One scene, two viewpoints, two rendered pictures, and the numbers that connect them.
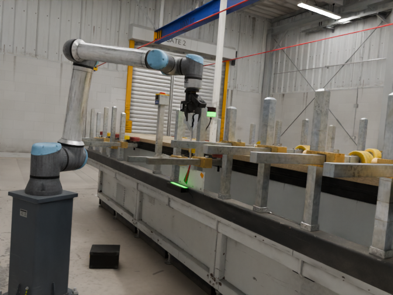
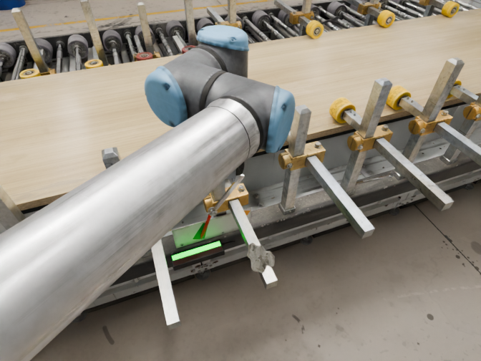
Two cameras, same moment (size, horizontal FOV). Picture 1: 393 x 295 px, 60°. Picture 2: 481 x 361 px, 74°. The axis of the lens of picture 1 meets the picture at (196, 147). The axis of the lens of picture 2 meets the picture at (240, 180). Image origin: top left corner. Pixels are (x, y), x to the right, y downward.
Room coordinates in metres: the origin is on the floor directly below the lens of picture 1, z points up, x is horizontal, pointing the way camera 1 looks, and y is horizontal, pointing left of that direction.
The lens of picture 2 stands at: (1.61, 0.60, 1.59)
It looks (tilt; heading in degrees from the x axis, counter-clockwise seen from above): 45 degrees down; 281
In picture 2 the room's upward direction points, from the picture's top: straight up
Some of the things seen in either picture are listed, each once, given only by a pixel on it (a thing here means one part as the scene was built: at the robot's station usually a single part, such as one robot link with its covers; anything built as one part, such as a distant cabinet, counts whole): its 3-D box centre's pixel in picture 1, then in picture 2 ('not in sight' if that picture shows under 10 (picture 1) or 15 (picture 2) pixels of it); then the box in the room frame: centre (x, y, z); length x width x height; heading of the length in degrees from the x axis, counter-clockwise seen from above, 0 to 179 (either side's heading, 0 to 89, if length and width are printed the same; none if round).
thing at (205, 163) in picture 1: (201, 161); (225, 198); (1.78, -0.03, 0.85); 0.14 x 0.06 x 0.05; 31
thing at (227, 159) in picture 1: (227, 158); (292, 171); (1.58, -0.15, 0.89); 0.04 x 0.04 x 0.48; 31
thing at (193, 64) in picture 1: (193, 67); (222, 64); (1.75, 0.05, 1.32); 0.10 x 0.09 x 0.12; 69
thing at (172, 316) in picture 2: (164, 160); (157, 250); (1.92, 0.17, 0.82); 0.44 x 0.03 x 0.04; 121
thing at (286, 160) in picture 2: (231, 146); (300, 156); (1.56, -0.16, 0.95); 0.14 x 0.06 x 0.05; 31
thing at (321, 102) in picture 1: (316, 160); (423, 126); (1.15, -0.41, 0.94); 0.04 x 0.04 x 0.48; 31
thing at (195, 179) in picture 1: (190, 178); (213, 228); (1.81, 0.02, 0.75); 0.26 x 0.01 x 0.10; 31
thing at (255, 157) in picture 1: (313, 158); (447, 132); (1.09, -0.37, 0.95); 0.50 x 0.04 x 0.04; 121
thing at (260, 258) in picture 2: (162, 155); (260, 254); (1.64, 0.16, 0.87); 0.09 x 0.07 x 0.02; 121
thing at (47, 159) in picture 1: (47, 158); not in sight; (1.87, 0.81, 0.79); 0.17 x 0.15 x 0.18; 159
